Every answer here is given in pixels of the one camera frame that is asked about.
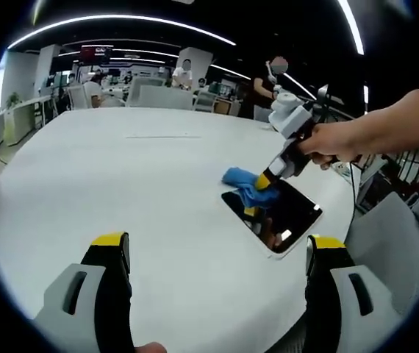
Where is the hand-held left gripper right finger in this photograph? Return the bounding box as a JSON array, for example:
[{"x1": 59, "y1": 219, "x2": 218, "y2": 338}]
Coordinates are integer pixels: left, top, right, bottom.
[{"x1": 304, "y1": 234, "x2": 401, "y2": 353}]

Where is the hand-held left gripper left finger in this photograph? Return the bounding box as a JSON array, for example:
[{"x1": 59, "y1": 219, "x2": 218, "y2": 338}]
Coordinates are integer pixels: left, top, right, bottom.
[{"x1": 35, "y1": 231, "x2": 136, "y2": 353}]

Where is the blue cleaning cloth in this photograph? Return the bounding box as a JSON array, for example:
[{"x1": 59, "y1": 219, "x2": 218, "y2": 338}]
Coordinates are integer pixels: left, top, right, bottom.
[{"x1": 221, "y1": 166, "x2": 281, "y2": 211}]

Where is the black tablet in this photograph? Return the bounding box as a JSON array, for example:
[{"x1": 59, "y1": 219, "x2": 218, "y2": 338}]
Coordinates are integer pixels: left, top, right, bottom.
[{"x1": 220, "y1": 179, "x2": 324, "y2": 260}]

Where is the person's right hand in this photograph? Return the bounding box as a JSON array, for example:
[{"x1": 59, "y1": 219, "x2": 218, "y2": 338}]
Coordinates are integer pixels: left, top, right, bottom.
[{"x1": 299, "y1": 122, "x2": 362, "y2": 171}]

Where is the person's left hand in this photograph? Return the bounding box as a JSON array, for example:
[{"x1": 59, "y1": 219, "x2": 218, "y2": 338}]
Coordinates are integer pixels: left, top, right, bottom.
[{"x1": 134, "y1": 341, "x2": 165, "y2": 353}]

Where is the grey office chair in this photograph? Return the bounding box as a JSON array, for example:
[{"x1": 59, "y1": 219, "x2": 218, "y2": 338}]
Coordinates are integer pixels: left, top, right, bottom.
[{"x1": 344, "y1": 192, "x2": 419, "y2": 317}]

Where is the white desk partition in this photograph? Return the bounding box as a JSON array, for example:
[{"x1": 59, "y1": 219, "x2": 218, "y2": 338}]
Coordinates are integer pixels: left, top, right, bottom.
[{"x1": 135, "y1": 84, "x2": 194, "y2": 111}]

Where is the white side counter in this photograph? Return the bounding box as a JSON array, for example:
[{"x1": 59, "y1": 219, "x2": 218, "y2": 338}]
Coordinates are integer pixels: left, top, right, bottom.
[{"x1": 0, "y1": 94, "x2": 54, "y2": 149}]

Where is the green potted plant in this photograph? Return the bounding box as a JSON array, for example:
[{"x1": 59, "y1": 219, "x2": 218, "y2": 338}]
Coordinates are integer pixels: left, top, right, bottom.
[{"x1": 4, "y1": 91, "x2": 24, "y2": 110}]

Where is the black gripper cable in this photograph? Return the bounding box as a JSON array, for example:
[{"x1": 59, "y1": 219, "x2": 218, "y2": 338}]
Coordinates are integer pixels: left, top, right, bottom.
[{"x1": 348, "y1": 160, "x2": 358, "y2": 222}]

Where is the red wall screen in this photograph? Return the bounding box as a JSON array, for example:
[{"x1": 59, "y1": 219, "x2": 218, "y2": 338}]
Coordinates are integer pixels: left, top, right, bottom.
[{"x1": 80, "y1": 44, "x2": 115, "y2": 60}]

